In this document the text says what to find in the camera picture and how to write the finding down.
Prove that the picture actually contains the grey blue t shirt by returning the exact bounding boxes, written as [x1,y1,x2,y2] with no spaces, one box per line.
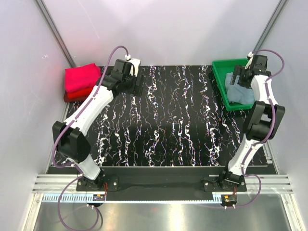
[225,72,255,105]

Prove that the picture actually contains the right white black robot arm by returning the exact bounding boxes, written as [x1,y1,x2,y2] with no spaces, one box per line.
[217,51,285,191]

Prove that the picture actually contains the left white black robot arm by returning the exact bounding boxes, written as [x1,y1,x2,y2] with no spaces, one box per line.
[52,58,145,191]

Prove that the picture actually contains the green plastic tray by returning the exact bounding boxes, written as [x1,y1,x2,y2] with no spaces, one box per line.
[212,58,253,111]

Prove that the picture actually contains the folded pink t shirt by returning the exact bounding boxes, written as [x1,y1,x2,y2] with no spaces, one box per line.
[64,63,101,93]

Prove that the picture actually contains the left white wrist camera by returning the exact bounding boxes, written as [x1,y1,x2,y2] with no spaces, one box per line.
[125,54,141,77]

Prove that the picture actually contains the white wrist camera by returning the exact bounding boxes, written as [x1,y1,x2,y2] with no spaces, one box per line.
[125,54,141,77]
[245,51,254,70]

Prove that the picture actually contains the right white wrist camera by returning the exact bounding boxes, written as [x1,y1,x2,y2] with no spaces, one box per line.
[245,51,254,70]

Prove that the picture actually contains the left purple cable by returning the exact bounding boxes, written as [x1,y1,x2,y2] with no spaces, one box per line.
[51,46,129,230]

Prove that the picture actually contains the black mounting base plate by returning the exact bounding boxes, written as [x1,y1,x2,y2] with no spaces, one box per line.
[77,175,247,193]

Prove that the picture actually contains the white slotted cable duct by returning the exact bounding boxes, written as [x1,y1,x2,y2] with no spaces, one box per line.
[42,192,222,204]

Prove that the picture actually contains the aluminium frame rail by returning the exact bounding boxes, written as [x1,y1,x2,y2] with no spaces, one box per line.
[32,174,293,194]

